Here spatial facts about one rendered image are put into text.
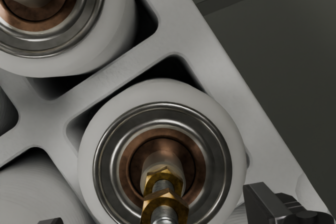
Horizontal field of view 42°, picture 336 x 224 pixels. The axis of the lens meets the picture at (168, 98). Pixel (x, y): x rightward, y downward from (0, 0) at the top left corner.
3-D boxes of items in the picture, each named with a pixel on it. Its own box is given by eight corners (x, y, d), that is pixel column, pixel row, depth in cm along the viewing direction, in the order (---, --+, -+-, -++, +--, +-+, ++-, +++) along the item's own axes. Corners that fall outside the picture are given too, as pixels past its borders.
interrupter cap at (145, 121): (66, 153, 24) (63, 156, 23) (178, 73, 24) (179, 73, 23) (146, 262, 25) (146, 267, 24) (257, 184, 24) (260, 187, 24)
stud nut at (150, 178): (176, 161, 21) (177, 165, 20) (188, 195, 21) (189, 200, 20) (137, 175, 21) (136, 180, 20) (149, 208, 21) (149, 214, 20)
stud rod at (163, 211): (168, 164, 22) (173, 213, 15) (175, 182, 23) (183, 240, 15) (150, 171, 22) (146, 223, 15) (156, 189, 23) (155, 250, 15)
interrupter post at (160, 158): (132, 164, 24) (127, 179, 21) (167, 139, 24) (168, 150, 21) (157, 198, 24) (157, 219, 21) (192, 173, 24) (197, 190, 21)
